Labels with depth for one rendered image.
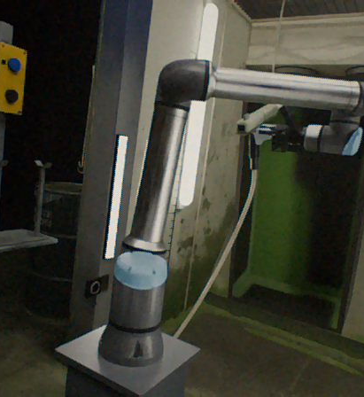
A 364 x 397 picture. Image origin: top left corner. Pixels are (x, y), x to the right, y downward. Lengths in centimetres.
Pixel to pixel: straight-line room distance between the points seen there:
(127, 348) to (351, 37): 255
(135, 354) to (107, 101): 125
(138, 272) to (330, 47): 240
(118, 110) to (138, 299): 110
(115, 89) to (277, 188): 106
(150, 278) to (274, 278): 151
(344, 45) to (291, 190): 122
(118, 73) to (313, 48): 162
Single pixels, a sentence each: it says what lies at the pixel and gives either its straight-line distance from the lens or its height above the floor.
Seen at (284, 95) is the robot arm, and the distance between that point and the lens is 116.
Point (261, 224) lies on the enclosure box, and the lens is 239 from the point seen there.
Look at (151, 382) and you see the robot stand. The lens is 109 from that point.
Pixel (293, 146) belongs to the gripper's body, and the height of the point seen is 130.
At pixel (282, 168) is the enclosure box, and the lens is 227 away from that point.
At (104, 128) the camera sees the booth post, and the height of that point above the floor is 130.
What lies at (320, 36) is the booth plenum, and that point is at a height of 217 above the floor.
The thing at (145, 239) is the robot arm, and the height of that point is 94.
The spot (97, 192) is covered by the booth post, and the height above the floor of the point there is 97.
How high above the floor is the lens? 123
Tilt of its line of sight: 6 degrees down
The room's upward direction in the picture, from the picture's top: 8 degrees clockwise
